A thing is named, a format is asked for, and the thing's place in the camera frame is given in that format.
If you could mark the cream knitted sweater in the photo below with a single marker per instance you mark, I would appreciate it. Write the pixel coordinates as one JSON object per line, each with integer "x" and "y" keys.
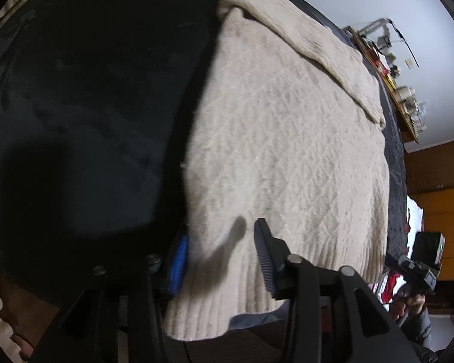
{"x": 287, "y": 151}

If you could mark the person's right hand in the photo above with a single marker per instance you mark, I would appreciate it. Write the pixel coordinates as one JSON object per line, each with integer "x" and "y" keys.
{"x": 408, "y": 304}

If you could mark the wooden cabinet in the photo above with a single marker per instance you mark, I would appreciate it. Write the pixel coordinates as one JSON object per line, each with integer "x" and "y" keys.
{"x": 404, "y": 117}

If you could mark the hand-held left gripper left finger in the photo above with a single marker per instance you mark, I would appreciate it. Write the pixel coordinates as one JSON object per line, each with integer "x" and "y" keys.
{"x": 179, "y": 264}

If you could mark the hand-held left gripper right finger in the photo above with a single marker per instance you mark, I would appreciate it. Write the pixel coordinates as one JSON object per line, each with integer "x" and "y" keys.
{"x": 266, "y": 257}

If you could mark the person's right forearm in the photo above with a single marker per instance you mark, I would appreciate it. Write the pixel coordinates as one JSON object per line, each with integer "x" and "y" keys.
{"x": 420, "y": 329}

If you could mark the dark quilted bed cover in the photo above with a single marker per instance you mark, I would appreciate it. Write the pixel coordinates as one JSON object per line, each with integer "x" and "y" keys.
{"x": 83, "y": 113}

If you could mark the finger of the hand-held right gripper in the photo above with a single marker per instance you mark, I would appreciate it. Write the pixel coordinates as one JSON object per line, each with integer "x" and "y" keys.
{"x": 394, "y": 262}

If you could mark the red flat box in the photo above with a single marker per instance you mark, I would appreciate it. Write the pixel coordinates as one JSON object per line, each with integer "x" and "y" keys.
{"x": 378, "y": 64}

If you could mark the white mug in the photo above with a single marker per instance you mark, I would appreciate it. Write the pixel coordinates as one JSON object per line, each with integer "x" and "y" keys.
{"x": 405, "y": 92}

